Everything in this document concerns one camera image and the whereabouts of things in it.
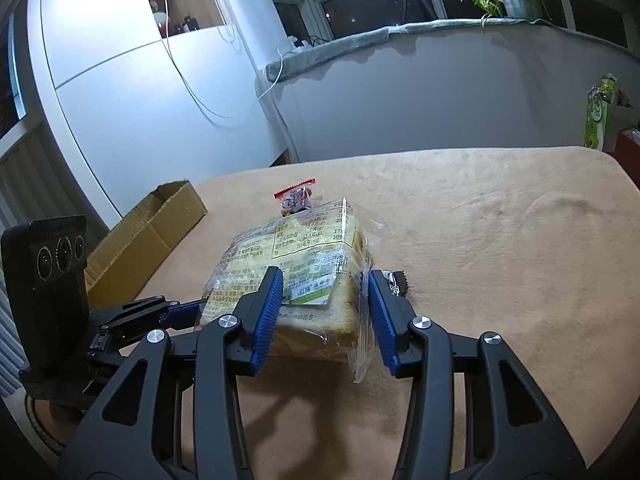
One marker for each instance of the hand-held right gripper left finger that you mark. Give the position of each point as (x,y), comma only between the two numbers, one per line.
(265,310)

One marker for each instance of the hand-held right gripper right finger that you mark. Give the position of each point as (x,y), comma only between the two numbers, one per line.
(382,320)

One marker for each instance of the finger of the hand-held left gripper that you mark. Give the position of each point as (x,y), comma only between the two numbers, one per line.
(182,315)
(115,345)

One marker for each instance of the dark-wrapped chocolate bar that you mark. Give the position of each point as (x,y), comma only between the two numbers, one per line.
(397,282)

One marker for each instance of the sliced bread bag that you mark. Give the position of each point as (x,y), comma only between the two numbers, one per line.
(300,260)

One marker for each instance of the brown cardboard box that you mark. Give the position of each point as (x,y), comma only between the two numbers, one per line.
(145,235)

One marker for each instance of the red-edged snack packet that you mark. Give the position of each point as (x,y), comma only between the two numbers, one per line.
(297,197)

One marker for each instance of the white cabinet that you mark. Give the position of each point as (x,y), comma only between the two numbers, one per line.
(125,90)

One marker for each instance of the white power strip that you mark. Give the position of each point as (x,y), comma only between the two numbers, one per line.
(295,43)

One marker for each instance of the grey windowsill mat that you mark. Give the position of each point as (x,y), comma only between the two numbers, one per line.
(350,47)

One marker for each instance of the green white cardboard box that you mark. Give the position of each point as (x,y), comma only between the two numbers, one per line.
(596,122)

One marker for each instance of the black object in cabinet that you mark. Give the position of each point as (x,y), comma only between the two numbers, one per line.
(189,23)

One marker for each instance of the red cardboard box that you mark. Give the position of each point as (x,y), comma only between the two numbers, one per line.
(629,152)

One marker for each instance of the white framed window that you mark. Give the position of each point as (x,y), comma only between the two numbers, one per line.
(370,5)

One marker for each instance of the green drink carton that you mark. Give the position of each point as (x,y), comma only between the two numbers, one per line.
(607,87)

